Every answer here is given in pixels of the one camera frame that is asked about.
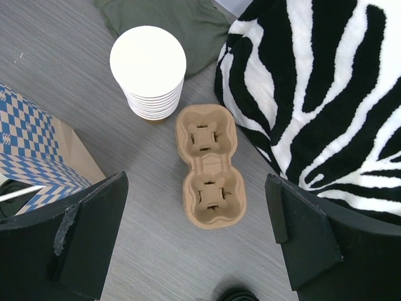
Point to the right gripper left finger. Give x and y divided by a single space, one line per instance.
62 251

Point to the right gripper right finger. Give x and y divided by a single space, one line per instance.
332 252

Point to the printed paper takeout bag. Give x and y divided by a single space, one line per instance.
37 149

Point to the bundle of white straws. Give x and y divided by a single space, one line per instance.
20 193

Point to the cardboard cup carrier tray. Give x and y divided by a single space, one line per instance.
214 193

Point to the zebra print cloth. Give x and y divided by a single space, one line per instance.
315 87

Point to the stack of paper cups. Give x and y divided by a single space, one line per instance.
149 65

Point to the olive green folded cloth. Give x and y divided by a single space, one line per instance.
199 26

